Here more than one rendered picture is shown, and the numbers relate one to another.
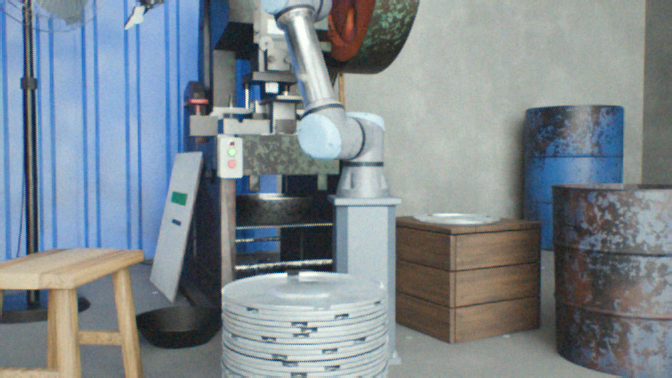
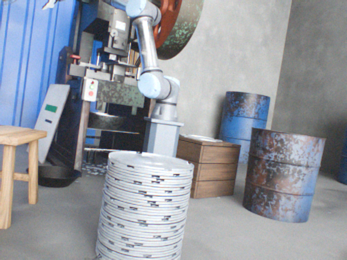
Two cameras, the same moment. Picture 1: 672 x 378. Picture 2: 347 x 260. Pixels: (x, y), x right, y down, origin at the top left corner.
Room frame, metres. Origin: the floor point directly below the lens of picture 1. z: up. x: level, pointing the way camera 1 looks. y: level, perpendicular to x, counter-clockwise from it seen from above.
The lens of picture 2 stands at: (0.02, 0.21, 0.49)
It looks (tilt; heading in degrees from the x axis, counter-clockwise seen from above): 3 degrees down; 348
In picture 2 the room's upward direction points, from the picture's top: 8 degrees clockwise
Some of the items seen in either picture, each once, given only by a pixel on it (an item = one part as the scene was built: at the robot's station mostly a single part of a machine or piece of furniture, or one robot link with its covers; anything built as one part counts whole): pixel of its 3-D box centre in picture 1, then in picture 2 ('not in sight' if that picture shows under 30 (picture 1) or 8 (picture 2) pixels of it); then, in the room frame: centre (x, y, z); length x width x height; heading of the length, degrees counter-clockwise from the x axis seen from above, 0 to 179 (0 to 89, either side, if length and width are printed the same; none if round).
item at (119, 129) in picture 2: (270, 221); (101, 127); (2.49, 0.25, 0.31); 0.43 x 0.42 x 0.01; 112
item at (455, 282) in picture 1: (456, 270); (196, 163); (2.10, -0.42, 0.18); 0.40 x 0.38 x 0.35; 29
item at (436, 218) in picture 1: (456, 218); (201, 137); (2.10, -0.42, 0.35); 0.29 x 0.29 x 0.01
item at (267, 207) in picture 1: (271, 208); (103, 120); (2.48, 0.25, 0.36); 0.34 x 0.34 x 0.10
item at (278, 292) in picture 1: (305, 289); (151, 160); (1.08, 0.05, 0.32); 0.29 x 0.29 x 0.01
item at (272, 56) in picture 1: (273, 36); (117, 30); (2.44, 0.23, 1.04); 0.17 x 0.15 x 0.30; 22
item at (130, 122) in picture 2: (321, 183); (128, 112); (2.71, 0.05, 0.45); 0.92 x 0.12 x 0.90; 22
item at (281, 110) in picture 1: (284, 116); (119, 72); (2.32, 0.18, 0.72); 0.25 x 0.14 x 0.14; 22
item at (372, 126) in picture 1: (361, 137); (167, 89); (1.74, -0.08, 0.62); 0.13 x 0.12 x 0.14; 137
